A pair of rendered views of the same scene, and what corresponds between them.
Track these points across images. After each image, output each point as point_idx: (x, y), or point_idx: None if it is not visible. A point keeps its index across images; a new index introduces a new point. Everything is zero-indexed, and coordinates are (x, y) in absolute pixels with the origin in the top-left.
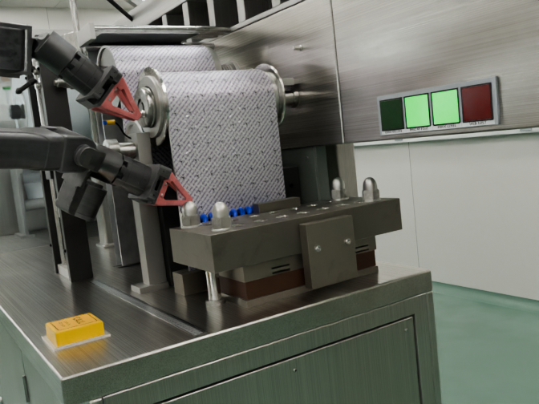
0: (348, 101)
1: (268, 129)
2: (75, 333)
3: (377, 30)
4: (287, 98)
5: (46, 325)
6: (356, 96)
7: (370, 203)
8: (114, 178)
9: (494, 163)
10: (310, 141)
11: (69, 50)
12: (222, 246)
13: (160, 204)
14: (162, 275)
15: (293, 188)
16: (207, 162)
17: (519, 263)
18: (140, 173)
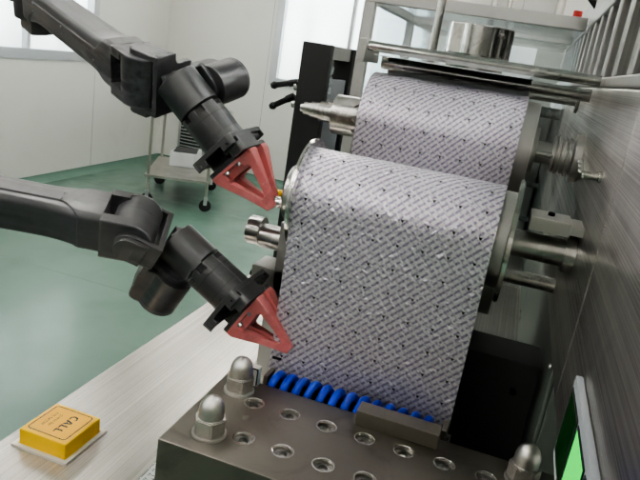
0: (577, 335)
1: (456, 299)
2: (36, 440)
3: (630, 237)
4: (549, 254)
5: (52, 406)
6: (581, 338)
7: None
8: (186, 280)
9: None
10: (553, 348)
11: (190, 99)
12: (171, 461)
13: (232, 336)
14: None
15: (515, 397)
16: (330, 308)
17: None
18: (215, 288)
